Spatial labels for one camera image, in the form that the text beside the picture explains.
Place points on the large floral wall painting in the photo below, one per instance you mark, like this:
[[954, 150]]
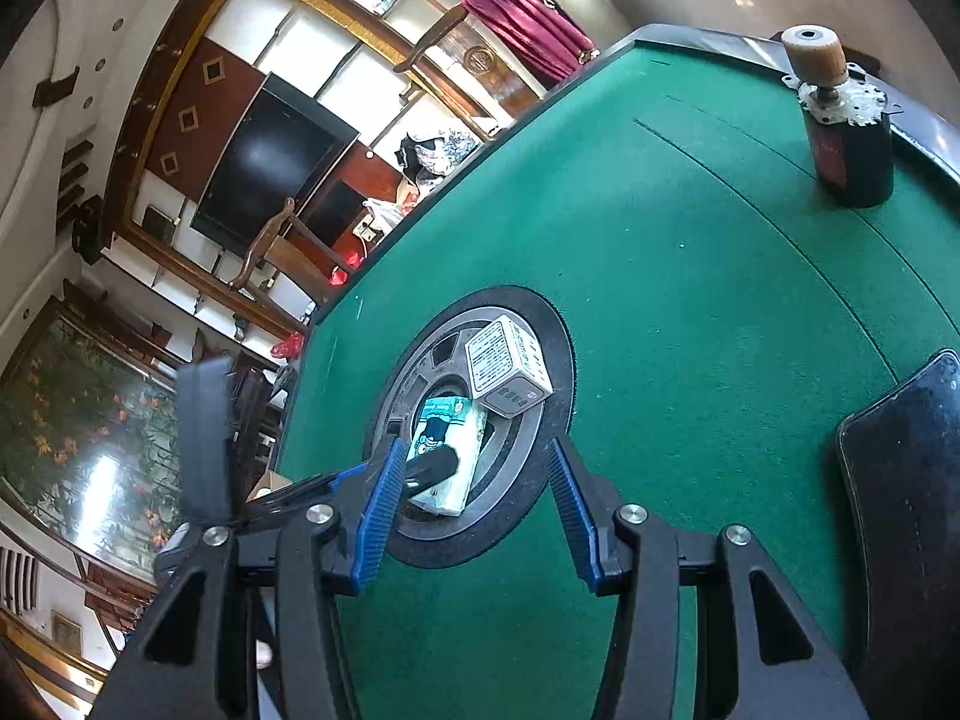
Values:
[[75, 420]]

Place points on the round black table panel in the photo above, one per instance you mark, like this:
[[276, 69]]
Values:
[[525, 465]]

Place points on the dark wooden chair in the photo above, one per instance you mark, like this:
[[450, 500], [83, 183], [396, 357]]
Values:
[[274, 229]]

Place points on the small framed picture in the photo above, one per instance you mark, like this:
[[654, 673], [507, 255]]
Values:
[[66, 631]]

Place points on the black flat television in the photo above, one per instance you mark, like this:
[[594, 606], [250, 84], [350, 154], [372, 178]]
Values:
[[262, 165]]

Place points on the white printed box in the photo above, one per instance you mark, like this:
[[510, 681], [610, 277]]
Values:
[[499, 364]]

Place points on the wooden wall shelf unit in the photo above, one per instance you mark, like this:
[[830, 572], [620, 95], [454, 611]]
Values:
[[330, 52]]

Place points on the white plastic bag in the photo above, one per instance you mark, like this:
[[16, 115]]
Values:
[[382, 211]]

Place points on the black glossy flat case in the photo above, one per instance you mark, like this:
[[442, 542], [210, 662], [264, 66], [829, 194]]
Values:
[[907, 510]]

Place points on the red plastic bag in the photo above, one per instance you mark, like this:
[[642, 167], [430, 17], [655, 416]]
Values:
[[339, 274], [289, 346]]

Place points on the teal printed tissue pack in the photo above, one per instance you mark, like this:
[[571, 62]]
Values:
[[450, 427]]

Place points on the dark red cloth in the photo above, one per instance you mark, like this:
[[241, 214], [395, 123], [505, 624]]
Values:
[[525, 22]]

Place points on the white wall vent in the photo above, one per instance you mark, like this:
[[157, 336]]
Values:
[[19, 577]]

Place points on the dark bottle with wooden cap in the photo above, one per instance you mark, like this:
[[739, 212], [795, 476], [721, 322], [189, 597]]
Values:
[[847, 157]]

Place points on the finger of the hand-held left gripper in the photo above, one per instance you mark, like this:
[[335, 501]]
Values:
[[431, 469], [202, 435]]

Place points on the wooden chair with round carving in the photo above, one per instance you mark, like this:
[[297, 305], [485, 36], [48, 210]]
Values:
[[480, 60]]

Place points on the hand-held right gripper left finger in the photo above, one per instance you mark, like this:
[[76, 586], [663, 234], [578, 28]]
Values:
[[379, 510]]

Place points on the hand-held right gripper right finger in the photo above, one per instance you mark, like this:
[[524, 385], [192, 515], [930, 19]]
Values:
[[574, 517]]

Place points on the floral cloth pile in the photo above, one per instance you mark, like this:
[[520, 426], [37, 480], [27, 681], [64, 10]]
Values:
[[442, 154]]

